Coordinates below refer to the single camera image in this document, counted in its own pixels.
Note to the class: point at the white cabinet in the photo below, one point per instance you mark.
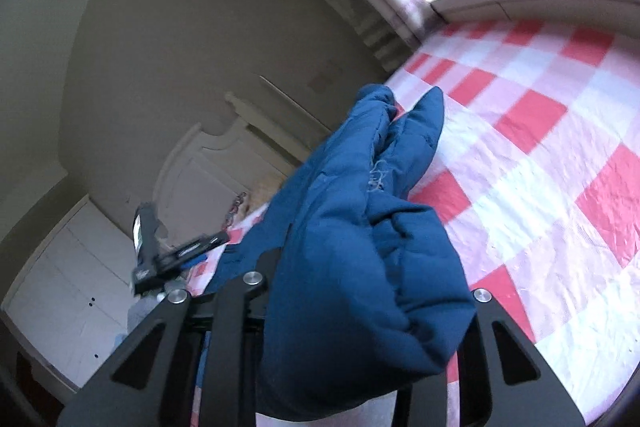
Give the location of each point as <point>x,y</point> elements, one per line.
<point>70,287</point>

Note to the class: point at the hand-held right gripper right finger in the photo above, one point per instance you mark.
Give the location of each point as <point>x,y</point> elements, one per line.
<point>492,332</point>

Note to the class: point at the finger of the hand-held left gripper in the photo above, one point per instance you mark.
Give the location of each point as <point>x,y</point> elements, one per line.
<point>197,248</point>

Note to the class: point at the patterned pillow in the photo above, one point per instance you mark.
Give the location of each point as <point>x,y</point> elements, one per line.
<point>252,202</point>

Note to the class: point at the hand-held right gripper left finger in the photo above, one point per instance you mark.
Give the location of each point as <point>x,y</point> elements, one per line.
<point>267,264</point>

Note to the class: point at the pink and white checked bedsheet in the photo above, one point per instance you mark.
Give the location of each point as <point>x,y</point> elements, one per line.
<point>540,167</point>

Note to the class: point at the white bed headboard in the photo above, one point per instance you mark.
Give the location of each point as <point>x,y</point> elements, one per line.
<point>225,167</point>

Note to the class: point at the blue padded jacket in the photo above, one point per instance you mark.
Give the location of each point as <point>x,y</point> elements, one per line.
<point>350,232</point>

